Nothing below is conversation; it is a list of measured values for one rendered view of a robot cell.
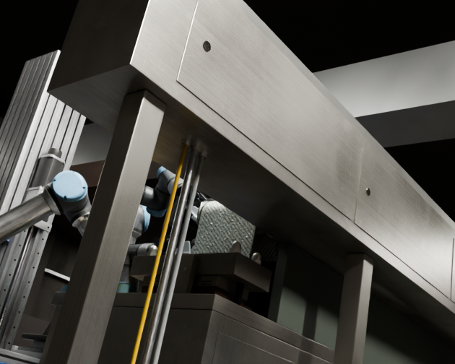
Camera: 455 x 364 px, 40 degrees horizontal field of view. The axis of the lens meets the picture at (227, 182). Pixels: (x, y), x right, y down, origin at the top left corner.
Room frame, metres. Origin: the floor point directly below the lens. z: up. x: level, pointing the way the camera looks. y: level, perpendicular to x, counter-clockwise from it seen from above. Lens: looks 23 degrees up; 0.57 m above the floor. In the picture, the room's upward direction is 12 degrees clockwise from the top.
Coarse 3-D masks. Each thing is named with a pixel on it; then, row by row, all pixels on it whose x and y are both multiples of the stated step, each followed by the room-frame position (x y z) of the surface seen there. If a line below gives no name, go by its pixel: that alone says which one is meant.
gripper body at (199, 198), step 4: (180, 188) 2.08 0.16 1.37; (176, 192) 2.09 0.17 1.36; (180, 192) 2.10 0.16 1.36; (188, 192) 2.04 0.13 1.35; (196, 192) 2.01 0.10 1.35; (200, 192) 2.07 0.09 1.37; (176, 196) 2.11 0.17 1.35; (188, 196) 2.05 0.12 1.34; (196, 196) 2.03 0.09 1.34; (200, 196) 2.06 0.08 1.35; (204, 196) 2.08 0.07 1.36; (188, 200) 2.05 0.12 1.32; (196, 200) 2.02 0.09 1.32; (200, 200) 2.04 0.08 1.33; (196, 204) 2.05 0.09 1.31
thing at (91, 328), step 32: (128, 96) 1.04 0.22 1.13; (128, 128) 1.02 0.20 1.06; (128, 160) 1.01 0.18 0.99; (96, 192) 1.04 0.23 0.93; (128, 192) 1.03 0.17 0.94; (96, 224) 1.03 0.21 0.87; (128, 224) 1.04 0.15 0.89; (96, 256) 1.01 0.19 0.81; (352, 256) 1.69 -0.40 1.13; (96, 288) 1.02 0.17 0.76; (352, 288) 1.69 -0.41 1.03; (64, 320) 1.03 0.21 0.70; (96, 320) 1.03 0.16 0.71; (352, 320) 1.68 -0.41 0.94; (64, 352) 1.02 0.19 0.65; (96, 352) 1.04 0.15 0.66; (352, 352) 1.67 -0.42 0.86
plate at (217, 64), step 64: (128, 0) 0.98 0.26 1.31; (192, 0) 1.01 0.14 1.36; (64, 64) 1.08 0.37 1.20; (128, 64) 0.94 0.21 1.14; (192, 64) 1.03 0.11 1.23; (256, 64) 1.17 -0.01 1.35; (192, 128) 1.13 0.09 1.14; (256, 128) 1.20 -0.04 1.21; (320, 128) 1.38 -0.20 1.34; (256, 192) 1.39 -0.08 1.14; (320, 192) 1.41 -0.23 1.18; (384, 192) 1.66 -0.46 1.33; (320, 256) 1.79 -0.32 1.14; (384, 256) 1.69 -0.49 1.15; (448, 256) 2.05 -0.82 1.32; (448, 320) 2.23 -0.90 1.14
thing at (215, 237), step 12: (204, 228) 1.92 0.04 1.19; (216, 228) 1.88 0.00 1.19; (228, 228) 1.85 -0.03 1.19; (240, 228) 1.81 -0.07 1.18; (252, 228) 1.78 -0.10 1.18; (204, 240) 1.91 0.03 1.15; (216, 240) 1.87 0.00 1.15; (228, 240) 1.84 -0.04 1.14; (240, 240) 1.81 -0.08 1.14; (252, 240) 1.78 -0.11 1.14; (204, 252) 1.90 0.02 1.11; (216, 252) 1.87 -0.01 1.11
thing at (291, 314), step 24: (288, 264) 1.71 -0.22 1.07; (312, 264) 1.81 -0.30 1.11; (288, 288) 1.73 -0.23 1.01; (312, 288) 1.82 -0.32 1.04; (336, 288) 1.92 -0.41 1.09; (288, 312) 1.74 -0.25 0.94; (312, 312) 1.83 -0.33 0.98; (336, 312) 1.93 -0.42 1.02; (384, 312) 2.18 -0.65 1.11; (312, 336) 1.85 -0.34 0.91; (336, 336) 1.95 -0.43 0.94; (384, 336) 2.19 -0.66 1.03; (408, 336) 2.34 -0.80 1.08; (432, 336) 2.51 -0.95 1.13; (384, 360) 2.21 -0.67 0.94; (408, 360) 2.35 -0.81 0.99; (432, 360) 2.52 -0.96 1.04
